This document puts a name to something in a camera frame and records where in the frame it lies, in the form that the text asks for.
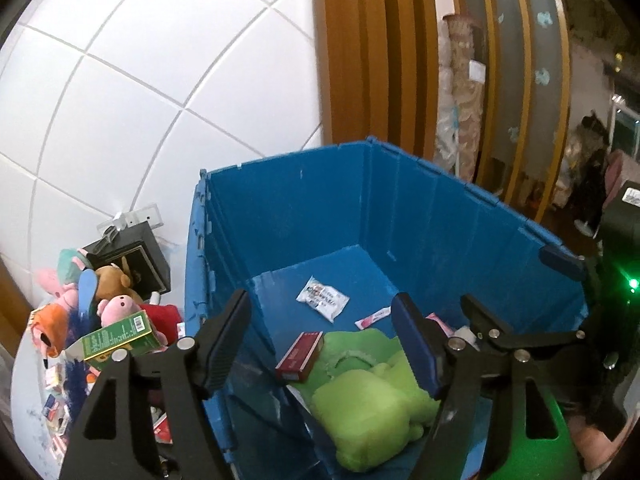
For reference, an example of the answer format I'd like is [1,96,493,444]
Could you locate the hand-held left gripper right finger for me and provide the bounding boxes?
[391,291,583,480]

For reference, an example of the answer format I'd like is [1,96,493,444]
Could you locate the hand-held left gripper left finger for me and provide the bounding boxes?
[59,288,252,480]

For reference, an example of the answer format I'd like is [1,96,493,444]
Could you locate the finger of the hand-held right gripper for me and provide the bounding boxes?
[460,294,616,371]
[539,246,601,286]

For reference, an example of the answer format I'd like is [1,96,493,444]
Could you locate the pink white packet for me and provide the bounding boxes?
[425,312,476,348]

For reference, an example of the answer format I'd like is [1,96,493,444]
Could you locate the pink sachet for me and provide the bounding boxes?
[355,306,392,330]

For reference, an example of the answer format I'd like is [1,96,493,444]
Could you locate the red white box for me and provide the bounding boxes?
[276,332,325,383]

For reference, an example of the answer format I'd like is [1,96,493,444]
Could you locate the green plush toy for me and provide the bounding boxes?
[311,330,443,472]

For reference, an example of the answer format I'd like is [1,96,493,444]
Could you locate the white printed packet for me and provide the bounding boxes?
[296,276,350,322]

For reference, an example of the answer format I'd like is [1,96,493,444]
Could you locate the blue plastic crate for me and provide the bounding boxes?
[184,136,591,480]

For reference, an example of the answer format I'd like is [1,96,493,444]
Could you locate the green cardboard box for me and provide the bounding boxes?
[65,310,168,373]

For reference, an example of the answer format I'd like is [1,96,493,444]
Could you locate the pink pig plush red dress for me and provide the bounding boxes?
[97,296,182,348]

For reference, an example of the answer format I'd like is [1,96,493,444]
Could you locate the black box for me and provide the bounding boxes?
[81,221,172,295]

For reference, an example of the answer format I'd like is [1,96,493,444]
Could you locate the brown bear plush toy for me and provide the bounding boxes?
[95,265,143,303]

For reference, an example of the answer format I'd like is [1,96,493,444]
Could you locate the pink pig plush teal outfit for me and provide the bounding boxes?
[37,249,88,311]

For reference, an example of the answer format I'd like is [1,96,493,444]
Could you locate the orange pink plush toy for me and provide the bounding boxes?
[31,304,68,358]

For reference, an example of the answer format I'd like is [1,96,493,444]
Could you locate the patterned paper rolls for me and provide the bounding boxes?
[435,12,488,181]

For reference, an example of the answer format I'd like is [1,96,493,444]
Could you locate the wooden slat screen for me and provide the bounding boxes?
[445,0,573,216]

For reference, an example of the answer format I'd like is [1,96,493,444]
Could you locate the wooden door frame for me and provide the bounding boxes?
[312,0,446,161]

